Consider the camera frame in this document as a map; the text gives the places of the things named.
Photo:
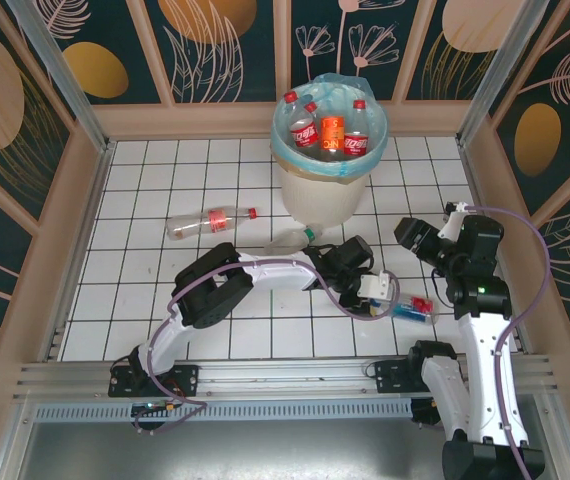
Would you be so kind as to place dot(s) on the blue red label plastic bottle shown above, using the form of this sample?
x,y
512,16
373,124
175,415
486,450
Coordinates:
x,y
410,311

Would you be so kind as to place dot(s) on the clear bottle white green cap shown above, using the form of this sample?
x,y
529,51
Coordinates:
x,y
285,241

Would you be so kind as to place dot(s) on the orange label plastic bottle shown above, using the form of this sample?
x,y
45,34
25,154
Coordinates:
x,y
331,135

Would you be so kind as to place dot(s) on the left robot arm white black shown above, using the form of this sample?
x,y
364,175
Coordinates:
x,y
275,270

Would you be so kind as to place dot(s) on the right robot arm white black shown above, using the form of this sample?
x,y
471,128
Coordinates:
x,y
485,360

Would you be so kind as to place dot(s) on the beige plastic bin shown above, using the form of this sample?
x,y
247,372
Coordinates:
x,y
322,200

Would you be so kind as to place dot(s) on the light blue bin liner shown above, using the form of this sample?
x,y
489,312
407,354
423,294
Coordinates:
x,y
285,150

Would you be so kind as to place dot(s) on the galvanized metal sheet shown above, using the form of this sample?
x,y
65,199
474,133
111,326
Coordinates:
x,y
290,450

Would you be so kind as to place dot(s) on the aluminium side rail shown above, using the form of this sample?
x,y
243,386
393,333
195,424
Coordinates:
x,y
473,175
76,250

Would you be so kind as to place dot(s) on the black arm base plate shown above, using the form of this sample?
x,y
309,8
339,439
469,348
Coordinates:
x,y
187,380
390,377

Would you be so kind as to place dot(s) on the aluminium mounting rail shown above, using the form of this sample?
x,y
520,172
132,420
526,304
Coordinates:
x,y
290,375

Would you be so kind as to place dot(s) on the aluminium frame post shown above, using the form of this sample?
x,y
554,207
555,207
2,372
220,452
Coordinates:
x,y
499,75
70,85

